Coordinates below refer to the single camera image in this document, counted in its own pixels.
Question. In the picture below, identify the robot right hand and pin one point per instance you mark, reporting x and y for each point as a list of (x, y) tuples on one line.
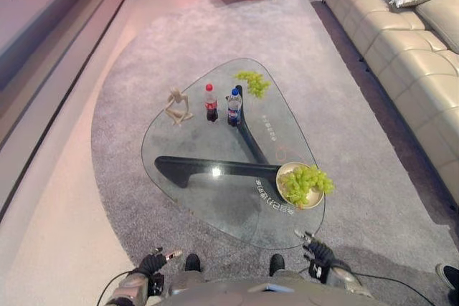
[(317, 253)]

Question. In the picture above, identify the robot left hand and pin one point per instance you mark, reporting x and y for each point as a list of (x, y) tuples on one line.
[(150, 263)]

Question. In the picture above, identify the robot left silver arm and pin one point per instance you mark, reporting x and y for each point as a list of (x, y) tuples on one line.
[(133, 290)]

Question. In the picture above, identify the robot right silver arm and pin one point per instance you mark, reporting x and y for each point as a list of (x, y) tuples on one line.
[(345, 279)]

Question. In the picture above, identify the gold round plate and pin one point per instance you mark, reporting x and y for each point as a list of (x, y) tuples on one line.
[(315, 198)]

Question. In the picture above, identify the robot left dark foot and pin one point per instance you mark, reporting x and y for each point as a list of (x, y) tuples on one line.
[(192, 262)]

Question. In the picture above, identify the robot dark foot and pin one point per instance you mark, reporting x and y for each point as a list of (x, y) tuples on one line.
[(192, 262), (276, 263)]

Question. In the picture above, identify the robot right dark foot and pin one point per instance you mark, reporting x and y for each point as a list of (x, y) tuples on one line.
[(276, 263)]

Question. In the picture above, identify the robot silver torso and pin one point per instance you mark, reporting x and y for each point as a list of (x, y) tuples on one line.
[(272, 293)]

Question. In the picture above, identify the large green grape bunch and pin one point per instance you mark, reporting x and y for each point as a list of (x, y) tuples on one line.
[(305, 180)]

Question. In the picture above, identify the black table base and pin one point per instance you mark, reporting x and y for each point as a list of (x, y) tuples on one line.
[(229, 168)]

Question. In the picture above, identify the glass coffee table top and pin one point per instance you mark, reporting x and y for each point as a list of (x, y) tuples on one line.
[(201, 148)]

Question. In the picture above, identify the person's shoe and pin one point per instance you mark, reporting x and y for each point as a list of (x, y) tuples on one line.
[(448, 274)]

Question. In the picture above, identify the beige wooden figure sculpture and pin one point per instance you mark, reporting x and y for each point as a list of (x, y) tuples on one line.
[(177, 107)]

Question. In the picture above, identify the blue cap cola bottle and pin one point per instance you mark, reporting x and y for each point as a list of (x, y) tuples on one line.
[(234, 107)]

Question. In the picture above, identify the red cap cola bottle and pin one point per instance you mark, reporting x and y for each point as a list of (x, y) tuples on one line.
[(211, 103)]

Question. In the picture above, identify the small green grape bunch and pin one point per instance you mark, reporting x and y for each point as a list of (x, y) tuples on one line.
[(255, 82)]

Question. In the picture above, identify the grey carpet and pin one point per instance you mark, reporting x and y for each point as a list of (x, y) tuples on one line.
[(251, 51)]

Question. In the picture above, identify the beige leather sofa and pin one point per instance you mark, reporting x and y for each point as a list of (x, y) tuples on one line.
[(401, 55)]

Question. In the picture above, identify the low beige tv cabinet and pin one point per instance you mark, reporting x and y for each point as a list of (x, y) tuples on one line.
[(54, 44)]

